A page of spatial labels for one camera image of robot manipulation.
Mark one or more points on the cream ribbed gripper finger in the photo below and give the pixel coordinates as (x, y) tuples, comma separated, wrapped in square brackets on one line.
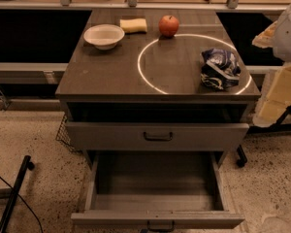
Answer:
[(265, 38), (276, 97)]

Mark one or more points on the blue chip bag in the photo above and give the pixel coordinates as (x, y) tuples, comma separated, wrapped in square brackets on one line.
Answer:
[(221, 69)]

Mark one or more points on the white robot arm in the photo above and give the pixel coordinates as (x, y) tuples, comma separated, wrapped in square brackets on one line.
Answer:
[(282, 38)]

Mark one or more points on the grey drawer cabinet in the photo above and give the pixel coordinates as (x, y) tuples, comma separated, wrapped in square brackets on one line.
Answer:
[(147, 78)]

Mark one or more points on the open lower drawer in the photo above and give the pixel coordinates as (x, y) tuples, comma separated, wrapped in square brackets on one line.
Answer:
[(156, 191)]

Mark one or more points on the closed upper drawer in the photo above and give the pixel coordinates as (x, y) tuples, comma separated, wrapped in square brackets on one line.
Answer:
[(156, 136)]

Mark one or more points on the red apple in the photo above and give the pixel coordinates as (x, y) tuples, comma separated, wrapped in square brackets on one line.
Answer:
[(168, 26)]

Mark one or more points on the yellow sponge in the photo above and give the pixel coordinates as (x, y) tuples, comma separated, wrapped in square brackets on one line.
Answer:
[(133, 25)]

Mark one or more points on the white bowl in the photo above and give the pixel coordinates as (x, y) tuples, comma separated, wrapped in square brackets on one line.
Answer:
[(104, 36)]

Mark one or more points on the black metal stand leg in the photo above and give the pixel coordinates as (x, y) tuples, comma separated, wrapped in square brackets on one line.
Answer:
[(26, 165)]

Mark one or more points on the black table frame right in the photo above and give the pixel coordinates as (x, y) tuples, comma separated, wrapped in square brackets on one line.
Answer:
[(283, 124)]

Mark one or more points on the wire mesh basket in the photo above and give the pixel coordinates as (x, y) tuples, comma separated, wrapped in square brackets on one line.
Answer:
[(63, 138)]

